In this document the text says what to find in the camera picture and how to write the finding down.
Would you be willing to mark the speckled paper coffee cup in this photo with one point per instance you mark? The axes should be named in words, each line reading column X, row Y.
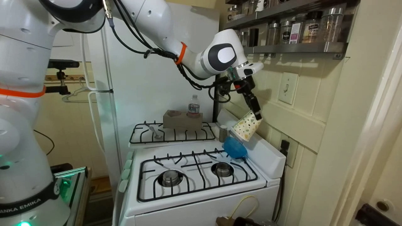
column 244, row 127

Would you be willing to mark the white refrigerator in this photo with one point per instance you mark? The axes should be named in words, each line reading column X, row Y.
column 158, row 83

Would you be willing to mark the black burner grate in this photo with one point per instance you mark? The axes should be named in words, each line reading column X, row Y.
column 171, row 140
column 201, row 176

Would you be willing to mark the brown spice jar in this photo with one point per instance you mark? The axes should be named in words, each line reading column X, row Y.
column 312, row 29

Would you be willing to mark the white door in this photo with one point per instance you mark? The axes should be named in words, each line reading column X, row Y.
column 389, row 167

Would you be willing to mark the brown paper bag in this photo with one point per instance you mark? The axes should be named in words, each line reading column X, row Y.
column 224, row 221

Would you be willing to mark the white light switch plate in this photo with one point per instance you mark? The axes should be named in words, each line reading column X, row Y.
column 289, row 88

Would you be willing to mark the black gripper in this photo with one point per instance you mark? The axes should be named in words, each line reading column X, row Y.
column 245, row 81

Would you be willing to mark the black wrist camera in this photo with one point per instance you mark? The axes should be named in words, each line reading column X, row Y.
column 224, row 85

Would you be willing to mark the black camera on stand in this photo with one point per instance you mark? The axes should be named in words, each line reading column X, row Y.
column 63, row 63

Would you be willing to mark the aluminium robot cart frame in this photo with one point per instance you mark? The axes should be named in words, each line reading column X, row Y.
column 77, row 188

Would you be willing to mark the round metal stove burner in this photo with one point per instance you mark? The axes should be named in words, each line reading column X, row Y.
column 170, row 178
column 221, row 169

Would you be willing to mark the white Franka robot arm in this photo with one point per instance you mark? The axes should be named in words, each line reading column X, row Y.
column 25, row 138

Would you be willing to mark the glass jar silver lid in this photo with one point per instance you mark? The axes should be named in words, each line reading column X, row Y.
column 333, row 29

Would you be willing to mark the white gas stove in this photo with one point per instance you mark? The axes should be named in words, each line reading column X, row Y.
column 201, row 208

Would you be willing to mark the clear plastic water bottle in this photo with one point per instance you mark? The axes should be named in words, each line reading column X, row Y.
column 194, row 107

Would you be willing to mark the dark spice jar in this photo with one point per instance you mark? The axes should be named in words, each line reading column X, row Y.
column 273, row 32
column 285, row 31

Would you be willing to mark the small grey container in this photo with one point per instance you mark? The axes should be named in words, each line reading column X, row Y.
column 224, row 134

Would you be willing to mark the white wall outlet plate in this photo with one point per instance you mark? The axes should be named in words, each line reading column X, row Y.
column 294, row 158

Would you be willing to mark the grey wall spice rack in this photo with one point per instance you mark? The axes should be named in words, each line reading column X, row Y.
column 293, row 48

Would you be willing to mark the white labelled spice jar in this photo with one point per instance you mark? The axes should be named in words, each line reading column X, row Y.
column 295, row 31

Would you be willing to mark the black door hardware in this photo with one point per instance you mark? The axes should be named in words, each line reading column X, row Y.
column 372, row 215

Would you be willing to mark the pale green stove knob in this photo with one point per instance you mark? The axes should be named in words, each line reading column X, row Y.
column 122, row 186
column 124, row 173

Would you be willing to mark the brown cardboard cup holder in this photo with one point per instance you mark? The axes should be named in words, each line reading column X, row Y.
column 182, row 120

